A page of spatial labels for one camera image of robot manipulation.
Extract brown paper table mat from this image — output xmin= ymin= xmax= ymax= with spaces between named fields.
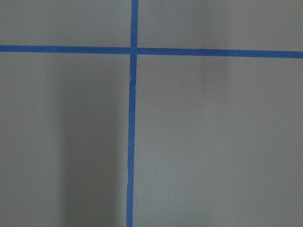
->
xmin=0 ymin=0 xmax=303 ymax=227

